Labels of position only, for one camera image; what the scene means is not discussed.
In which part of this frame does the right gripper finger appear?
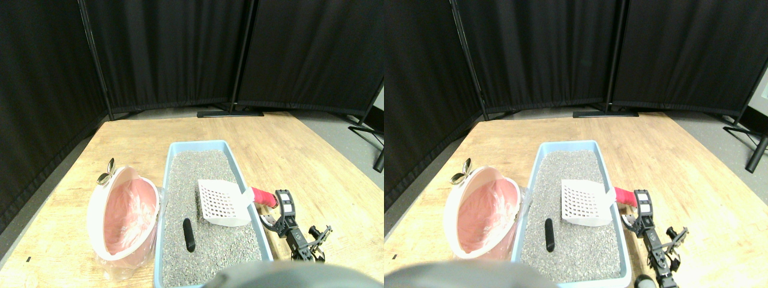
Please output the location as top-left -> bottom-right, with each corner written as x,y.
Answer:
275,189 -> 295,223
634,189 -> 653,220
621,215 -> 647,234
259,214 -> 290,235

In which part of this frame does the white scoop with red handle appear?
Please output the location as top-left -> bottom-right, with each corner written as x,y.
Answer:
197,179 -> 280,227
560,179 -> 638,227

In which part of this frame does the black lump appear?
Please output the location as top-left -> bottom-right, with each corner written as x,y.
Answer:
544,218 -> 557,253
182,218 -> 197,253

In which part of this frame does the blue litter tray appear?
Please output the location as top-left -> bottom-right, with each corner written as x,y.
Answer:
511,140 -> 632,288
154,140 -> 275,288

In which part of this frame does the white bin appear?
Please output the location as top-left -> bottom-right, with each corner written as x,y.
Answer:
451,158 -> 529,262
86,158 -> 164,281

